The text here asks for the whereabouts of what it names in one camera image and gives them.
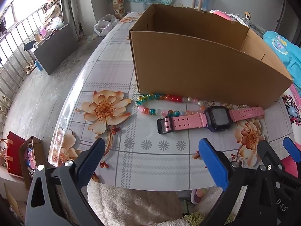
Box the red gift bag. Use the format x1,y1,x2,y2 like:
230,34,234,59
6,131,26,178

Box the purple slipper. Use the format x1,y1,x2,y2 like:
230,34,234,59
190,188,207,204

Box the white plastic bag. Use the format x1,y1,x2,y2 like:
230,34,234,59
93,14,120,37

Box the tall patterned box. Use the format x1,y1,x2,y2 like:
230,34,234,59
110,0,126,20

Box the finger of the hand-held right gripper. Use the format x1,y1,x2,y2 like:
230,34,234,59
282,137,301,170
256,139,285,172

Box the pink floral blanket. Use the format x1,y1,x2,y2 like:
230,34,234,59
208,9,301,184

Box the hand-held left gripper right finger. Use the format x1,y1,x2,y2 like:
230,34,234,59
198,138,277,226

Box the grey curtain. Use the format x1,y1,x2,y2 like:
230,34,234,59
59,0,81,40

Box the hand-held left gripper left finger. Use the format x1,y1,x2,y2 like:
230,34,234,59
25,137,106,226

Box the black cabinet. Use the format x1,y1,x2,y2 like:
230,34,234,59
30,24,79,75

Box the pink strap smart watch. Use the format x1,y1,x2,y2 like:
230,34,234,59
157,105,265,134

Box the pair of beige shoes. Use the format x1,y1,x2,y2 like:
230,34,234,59
25,62,37,76

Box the brown paper bag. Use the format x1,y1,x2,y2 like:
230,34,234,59
19,135,46,190

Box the metal railing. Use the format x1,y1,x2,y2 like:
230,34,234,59
0,3,51,123

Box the teal garment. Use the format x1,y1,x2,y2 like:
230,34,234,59
262,30,301,80

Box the multicolour glass bead bracelet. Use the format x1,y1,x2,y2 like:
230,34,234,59
135,93,207,117

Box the brown cardboard box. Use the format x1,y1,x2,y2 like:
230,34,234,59
128,3,293,110

